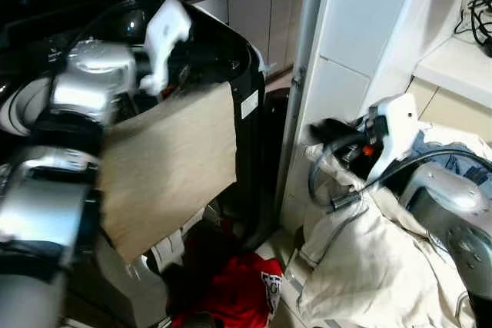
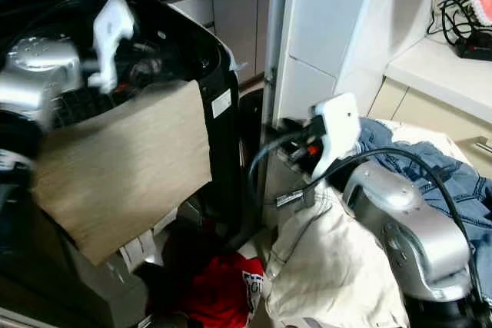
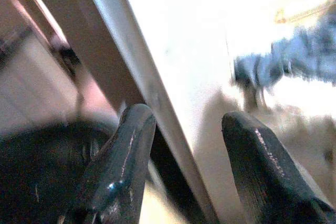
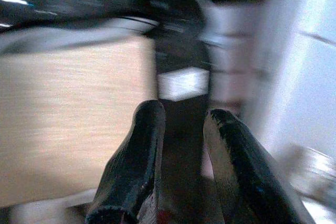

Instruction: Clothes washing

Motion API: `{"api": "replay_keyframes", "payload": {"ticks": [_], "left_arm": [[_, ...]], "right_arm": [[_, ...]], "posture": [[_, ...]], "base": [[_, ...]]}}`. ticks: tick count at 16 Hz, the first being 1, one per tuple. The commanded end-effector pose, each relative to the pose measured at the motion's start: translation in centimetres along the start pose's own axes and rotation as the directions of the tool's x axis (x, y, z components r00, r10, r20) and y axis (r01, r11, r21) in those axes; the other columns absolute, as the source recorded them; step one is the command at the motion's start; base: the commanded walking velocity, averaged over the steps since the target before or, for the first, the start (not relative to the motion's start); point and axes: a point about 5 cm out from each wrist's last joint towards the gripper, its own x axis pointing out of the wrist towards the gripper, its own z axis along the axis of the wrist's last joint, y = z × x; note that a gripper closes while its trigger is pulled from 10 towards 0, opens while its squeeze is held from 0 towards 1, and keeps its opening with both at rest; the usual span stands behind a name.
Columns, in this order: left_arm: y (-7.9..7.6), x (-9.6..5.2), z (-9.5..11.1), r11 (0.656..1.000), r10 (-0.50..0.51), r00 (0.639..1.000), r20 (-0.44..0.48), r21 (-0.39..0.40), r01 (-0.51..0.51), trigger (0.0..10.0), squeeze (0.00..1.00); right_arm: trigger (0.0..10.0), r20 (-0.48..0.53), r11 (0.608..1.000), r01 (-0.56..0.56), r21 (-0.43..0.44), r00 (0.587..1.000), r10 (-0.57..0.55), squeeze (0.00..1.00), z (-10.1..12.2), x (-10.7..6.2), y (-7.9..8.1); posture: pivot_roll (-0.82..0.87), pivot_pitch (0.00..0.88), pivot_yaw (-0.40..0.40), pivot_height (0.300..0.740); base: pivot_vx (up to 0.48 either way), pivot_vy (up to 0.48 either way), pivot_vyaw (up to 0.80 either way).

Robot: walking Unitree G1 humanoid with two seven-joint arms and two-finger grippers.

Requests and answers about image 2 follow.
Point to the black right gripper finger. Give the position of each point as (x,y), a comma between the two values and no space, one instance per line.
(286,127)

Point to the beige linen cloth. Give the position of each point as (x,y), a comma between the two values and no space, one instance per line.
(123,174)

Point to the cream white garment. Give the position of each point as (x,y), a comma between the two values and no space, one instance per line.
(330,266)

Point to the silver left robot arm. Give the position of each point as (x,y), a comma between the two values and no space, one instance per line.
(31,74)

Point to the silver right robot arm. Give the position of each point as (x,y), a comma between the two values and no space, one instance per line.
(407,228)

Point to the white washer label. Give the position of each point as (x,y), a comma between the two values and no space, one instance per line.
(221,103)

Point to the white cabinet panel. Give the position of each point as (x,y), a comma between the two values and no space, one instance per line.
(338,36)

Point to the beige kitchen cabinets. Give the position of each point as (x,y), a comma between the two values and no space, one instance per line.
(238,21)

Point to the beige drawer cabinet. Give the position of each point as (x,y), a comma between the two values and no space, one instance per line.
(430,109)

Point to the blue denim garment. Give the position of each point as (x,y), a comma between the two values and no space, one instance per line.
(442,178)

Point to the red printed garment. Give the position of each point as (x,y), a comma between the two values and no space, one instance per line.
(215,286)

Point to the black power adapter box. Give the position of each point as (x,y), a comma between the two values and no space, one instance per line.
(477,48)

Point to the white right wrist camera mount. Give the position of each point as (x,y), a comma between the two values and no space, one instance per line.
(337,132)

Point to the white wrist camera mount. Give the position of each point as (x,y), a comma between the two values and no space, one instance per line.
(337,132)
(114,32)

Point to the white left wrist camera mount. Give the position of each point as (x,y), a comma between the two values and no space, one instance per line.
(114,32)

